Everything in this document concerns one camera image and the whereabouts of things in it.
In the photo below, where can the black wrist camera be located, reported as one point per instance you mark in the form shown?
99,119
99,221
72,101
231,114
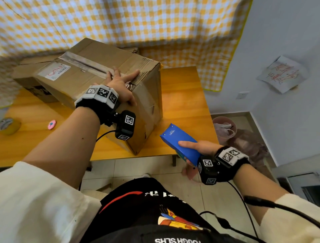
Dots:
207,170
126,125

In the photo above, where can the blue tape dispenser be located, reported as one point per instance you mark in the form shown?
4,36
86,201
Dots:
180,140

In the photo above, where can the cream long-sleeved top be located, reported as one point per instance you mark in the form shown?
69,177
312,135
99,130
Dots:
37,205

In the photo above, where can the cardboard box with white label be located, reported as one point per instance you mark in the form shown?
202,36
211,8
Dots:
82,75

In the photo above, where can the cardboard box with black print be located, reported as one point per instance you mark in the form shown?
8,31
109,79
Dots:
25,77

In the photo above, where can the grey metal appliance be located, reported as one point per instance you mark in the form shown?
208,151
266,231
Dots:
300,187

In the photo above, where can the person's right hand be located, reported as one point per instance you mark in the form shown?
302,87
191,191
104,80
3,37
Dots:
205,149

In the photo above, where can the person's left hand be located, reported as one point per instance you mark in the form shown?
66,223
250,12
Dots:
122,87

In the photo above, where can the white wall socket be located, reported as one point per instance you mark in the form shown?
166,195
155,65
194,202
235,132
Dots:
242,95

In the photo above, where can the black printed garment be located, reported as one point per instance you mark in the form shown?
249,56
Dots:
140,212

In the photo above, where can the pink box cutter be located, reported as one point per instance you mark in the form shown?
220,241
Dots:
51,124

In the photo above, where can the yellowish tape roll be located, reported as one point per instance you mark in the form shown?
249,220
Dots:
10,126

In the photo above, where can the yellow white checked cloth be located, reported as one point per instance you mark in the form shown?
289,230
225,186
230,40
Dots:
150,25

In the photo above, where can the black table leg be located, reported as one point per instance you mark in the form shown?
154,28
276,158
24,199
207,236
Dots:
174,161
89,165

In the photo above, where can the white paper with red writing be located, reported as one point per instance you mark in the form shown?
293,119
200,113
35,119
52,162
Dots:
282,75

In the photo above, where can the pink bin with plastic bag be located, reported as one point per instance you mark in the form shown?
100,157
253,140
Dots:
223,130

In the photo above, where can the person's right forearm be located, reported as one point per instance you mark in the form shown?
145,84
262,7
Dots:
260,190

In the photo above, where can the person's left forearm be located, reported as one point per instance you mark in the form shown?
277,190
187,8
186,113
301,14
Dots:
65,145

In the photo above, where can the brown plush fabric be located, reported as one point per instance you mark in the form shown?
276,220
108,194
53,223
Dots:
250,147

